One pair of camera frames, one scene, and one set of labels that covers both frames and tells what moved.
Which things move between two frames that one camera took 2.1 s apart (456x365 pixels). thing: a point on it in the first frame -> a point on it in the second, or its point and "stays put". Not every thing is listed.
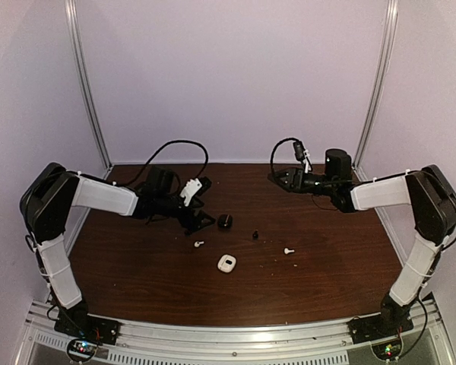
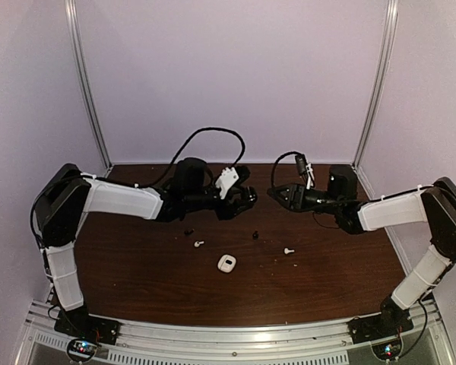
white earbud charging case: (226, 263) stays put
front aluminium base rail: (325, 342) stays put
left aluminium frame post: (83, 77) stays put
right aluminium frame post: (381, 87) stays put
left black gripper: (185, 221) -> (228, 210)
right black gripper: (296, 177) -> (278, 192)
